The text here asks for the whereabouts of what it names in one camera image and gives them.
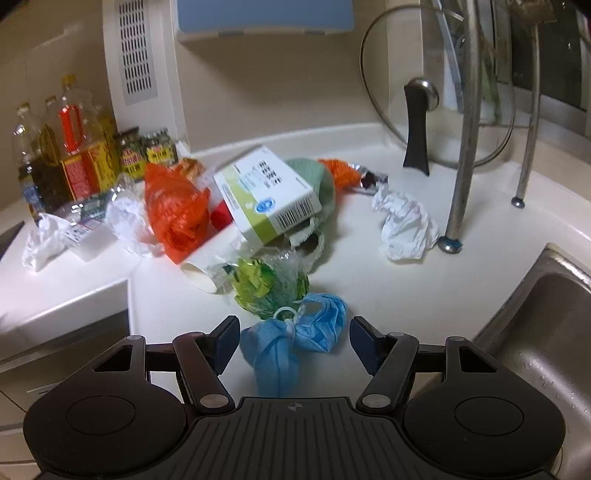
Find yellow oil bottle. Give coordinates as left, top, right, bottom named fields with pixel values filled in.
left=95, top=105, right=122, bottom=185

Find glass pot lid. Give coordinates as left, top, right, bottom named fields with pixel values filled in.
left=360, top=7, right=515, bottom=177

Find crushed clear plastic bottle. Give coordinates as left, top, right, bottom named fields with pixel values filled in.
left=53, top=178, right=134, bottom=243

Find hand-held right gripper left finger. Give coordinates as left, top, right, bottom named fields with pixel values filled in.
left=74, top=315, right=242, bottom=414

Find blue white appliance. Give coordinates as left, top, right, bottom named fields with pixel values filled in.
left=175, top=0, right=356, bottom=44

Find orange foam net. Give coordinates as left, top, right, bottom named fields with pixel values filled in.
left=318, top=158, right=363, bottom=191

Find white wall vent grille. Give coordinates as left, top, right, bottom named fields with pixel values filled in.
left=115, top=0, right=153, bottom=104

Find oil bottle with red handle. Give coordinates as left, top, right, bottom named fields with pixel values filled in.
left=58, top=75, right=115, bottom=201

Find glass jar red label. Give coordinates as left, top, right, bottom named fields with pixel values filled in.
left=115, top=128, right=147, bottom=179

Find white paper cup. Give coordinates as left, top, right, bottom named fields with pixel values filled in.
left=179, top=226, right=259, bottom=295

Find silver foil wrapper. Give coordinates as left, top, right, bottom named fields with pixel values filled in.
left=348, top=162, right=389, bottom=197

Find white green medicine box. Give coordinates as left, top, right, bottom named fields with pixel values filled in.
left=213, top=145, right=322, bottom=247

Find white tissue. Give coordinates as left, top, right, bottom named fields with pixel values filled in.
left=21, top=212, right=70, bottom=272
left=372, top=185, right=439, bottom=262

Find green cloth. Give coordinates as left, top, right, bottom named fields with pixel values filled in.
left=284, top=158, right=336, bottom=259

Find green plastic wrapper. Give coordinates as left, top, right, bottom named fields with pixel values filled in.
left=231, top=256, right=311, bottom=321

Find orange plastic bag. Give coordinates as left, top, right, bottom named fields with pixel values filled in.
left=144, top=162, right=211, bottom=265

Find clear yellow-capped bottle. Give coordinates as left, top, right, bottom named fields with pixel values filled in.
left=39, top=95, right=65, bottom=167

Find blue face mask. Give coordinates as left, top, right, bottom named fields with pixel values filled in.
left=240, top=292, right=348, bottom=398

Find steel sink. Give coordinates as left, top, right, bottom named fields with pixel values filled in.
left=471, top=242, right=591, bottom=480

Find metal rack legs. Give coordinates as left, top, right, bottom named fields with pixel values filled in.
left=431, top=0, right=555, bottom=254

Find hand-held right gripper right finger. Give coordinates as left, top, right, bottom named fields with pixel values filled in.
left=350, top=316, right=518, bottom=414

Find red plastic cup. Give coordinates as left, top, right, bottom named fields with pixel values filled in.
left=212, top=203, right=234, bottom=229

